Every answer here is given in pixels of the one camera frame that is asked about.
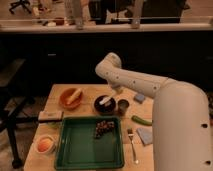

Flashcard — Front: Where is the green plastic tray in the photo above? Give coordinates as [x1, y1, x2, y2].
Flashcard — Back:
[54, 116, 124, 171]

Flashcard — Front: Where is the black chair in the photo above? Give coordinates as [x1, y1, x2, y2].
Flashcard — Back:
[0, 58, 39, 170]

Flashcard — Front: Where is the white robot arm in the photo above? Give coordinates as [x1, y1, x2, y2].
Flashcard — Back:
[95, 53, 213, 171]

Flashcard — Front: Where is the bunch of dark grapes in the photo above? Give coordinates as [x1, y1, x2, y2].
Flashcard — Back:
[94, 121, 115, 139]

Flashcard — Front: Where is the orange bowl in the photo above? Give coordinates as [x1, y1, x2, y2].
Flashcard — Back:
[59, 88, 83, 110]

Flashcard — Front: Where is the orange fruit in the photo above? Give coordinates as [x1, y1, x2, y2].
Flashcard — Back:
[38, 138, 53, 152]

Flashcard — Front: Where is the grey folded cloth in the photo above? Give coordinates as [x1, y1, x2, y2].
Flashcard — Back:
[136, 128, 153, 146]

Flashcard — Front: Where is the green chili pepper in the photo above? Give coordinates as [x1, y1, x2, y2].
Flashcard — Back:
[131, 115, 152, 126]

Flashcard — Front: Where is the red cup on counter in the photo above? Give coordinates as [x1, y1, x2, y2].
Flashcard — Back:
[54, 17, 65, 26]

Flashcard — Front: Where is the yellow corn cob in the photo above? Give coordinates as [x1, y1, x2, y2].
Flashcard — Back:
[66, 88, 82, 105]

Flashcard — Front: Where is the blue sponge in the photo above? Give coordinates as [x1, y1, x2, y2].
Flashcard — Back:
[133, 93, 145, 104]

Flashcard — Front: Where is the silver fork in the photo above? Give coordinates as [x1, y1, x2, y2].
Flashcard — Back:
[127, 129, 139, 164]

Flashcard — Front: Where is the beige rectangular block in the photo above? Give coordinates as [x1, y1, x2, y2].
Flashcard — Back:
[38, 111, 63, 121]

